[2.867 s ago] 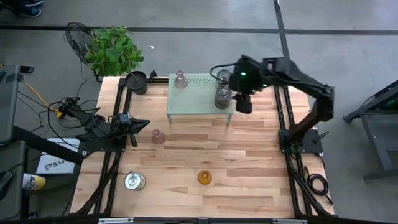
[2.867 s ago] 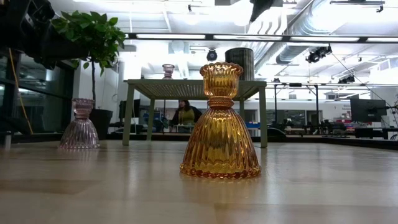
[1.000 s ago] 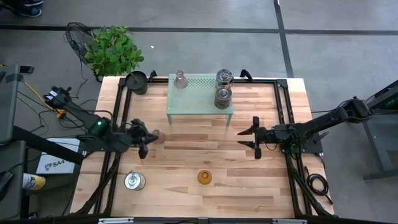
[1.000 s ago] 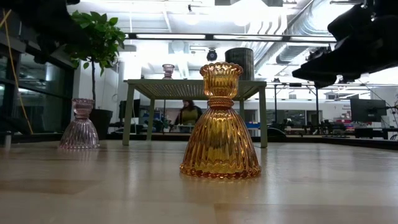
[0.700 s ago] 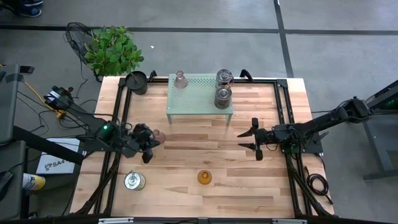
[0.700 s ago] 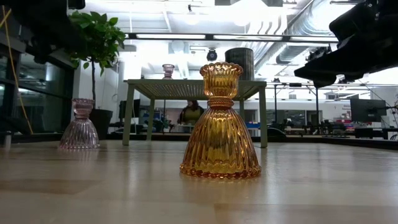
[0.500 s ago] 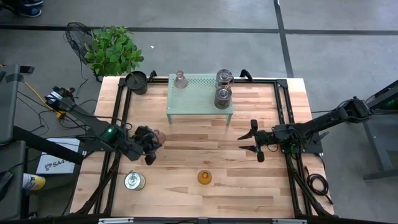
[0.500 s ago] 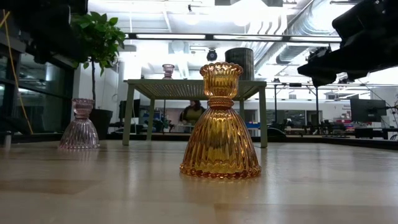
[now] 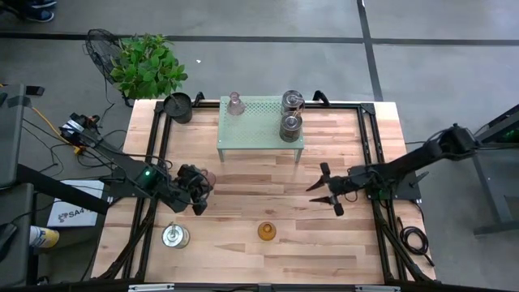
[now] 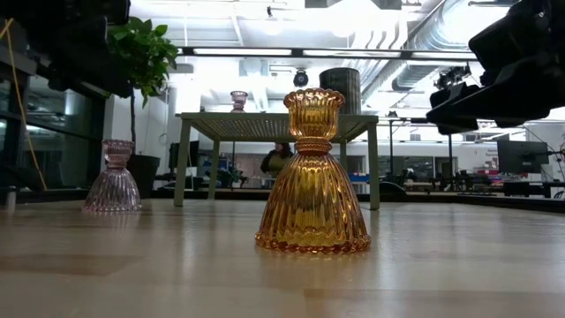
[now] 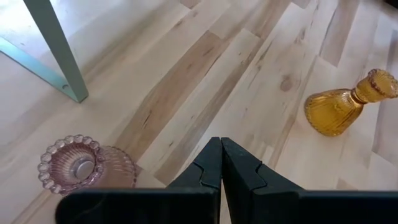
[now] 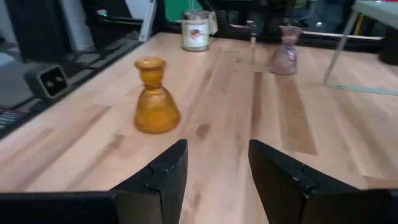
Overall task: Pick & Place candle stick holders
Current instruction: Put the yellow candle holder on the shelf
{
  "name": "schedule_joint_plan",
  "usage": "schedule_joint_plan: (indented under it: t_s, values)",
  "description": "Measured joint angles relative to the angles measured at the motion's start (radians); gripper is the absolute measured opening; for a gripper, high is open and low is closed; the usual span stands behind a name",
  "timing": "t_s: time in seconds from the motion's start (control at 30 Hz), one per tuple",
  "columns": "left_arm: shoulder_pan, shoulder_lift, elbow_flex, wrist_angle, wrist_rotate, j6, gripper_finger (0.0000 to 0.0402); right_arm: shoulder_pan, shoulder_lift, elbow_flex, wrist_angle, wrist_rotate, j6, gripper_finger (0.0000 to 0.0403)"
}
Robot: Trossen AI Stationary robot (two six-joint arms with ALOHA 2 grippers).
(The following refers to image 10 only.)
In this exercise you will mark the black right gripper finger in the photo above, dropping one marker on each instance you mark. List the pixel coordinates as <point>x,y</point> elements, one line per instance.
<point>457,97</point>
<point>454,121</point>

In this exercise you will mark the dark ribbed cylinder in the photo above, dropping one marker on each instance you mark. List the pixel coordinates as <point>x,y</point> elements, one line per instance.
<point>340,90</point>

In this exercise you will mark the amber ribbed glass candle holder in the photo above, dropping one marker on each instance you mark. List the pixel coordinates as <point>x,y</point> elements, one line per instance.
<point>313,199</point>

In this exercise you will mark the pink ribbed glass candle holder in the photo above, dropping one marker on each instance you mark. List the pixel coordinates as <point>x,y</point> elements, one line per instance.
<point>112,185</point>
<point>238,100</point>

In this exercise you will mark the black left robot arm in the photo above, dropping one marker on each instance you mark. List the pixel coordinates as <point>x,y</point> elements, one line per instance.
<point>66,44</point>

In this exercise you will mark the black ceiling spotlight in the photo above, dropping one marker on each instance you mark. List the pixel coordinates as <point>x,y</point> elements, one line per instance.
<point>450,76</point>

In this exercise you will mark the black computer monitor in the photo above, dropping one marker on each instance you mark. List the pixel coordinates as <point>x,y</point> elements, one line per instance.
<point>523,156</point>
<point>194,154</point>

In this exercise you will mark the black desk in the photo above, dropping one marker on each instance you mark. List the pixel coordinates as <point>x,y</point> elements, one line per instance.
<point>525,189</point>

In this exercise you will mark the person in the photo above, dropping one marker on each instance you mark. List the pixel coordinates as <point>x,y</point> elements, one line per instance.
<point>277,161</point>

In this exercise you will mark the green metal mesh shelf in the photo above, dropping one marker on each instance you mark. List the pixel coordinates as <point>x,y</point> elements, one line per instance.
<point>247,123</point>

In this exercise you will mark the green leafy plant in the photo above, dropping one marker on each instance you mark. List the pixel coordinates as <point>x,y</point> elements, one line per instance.
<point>145,53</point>

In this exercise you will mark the black plant pot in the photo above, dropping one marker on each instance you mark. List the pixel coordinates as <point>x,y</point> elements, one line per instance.
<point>143,176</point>

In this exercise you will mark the black metal frame stand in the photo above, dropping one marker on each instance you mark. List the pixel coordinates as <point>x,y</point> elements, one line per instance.
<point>419,120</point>

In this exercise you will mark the silver ventilation duct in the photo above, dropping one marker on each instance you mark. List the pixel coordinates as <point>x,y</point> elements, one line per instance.
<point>424,35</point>

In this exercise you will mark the black aluminium table frame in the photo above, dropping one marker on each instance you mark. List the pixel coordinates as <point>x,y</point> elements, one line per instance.
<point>485,202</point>

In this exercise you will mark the black dome camera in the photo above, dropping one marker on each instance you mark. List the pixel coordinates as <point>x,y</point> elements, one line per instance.
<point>301,79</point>

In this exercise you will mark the silver metal post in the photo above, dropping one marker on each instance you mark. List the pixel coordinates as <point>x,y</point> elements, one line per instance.
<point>10,199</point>

